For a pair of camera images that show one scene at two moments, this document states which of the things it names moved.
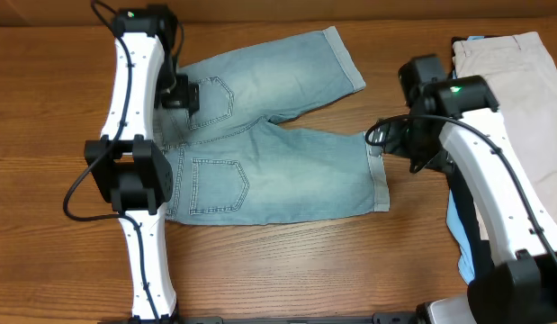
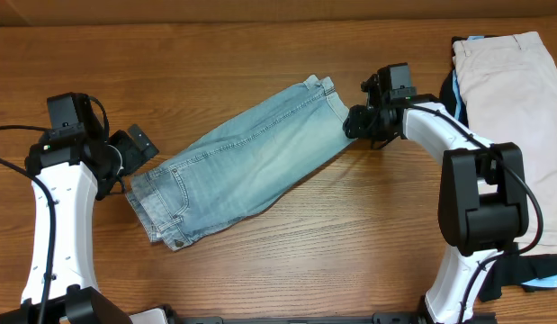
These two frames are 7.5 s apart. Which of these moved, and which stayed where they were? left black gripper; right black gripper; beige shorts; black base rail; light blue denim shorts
Moved: left black gripper; light blue denim shorts; right black gripper
Stayed: beige shorts; black base rail
